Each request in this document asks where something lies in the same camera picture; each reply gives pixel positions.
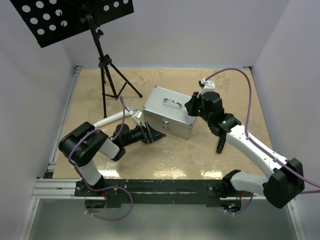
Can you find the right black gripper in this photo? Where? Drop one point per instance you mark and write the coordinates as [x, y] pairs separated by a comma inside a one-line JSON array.
[[190, 105]]

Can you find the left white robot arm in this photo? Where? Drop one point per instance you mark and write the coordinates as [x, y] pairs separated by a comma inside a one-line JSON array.
[[84, 142]]

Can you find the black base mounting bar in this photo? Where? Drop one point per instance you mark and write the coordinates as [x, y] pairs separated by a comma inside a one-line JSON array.
[[211, 193]]

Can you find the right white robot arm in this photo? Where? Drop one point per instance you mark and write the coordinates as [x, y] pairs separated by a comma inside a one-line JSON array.
[[279, 183]]

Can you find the grey metal case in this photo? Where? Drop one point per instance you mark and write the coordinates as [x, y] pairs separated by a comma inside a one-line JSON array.
[[165, 111]]

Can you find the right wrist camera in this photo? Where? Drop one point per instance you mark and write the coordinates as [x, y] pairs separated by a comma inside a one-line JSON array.
[[206, 86]]

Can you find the black flashlight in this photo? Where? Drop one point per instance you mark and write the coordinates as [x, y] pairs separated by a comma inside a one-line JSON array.
[[220, 145]]

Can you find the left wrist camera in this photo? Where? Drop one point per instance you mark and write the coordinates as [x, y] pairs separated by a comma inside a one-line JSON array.
[[135, 117]]

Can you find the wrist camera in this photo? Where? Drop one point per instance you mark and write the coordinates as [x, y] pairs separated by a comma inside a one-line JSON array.
[[206, 86], [135, 117]]

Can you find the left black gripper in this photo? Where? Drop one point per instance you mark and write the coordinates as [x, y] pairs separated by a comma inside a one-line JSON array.
[[154, 135]]

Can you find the black perforated music stand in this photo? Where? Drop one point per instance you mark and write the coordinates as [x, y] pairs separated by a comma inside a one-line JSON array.
[[52, 21]]

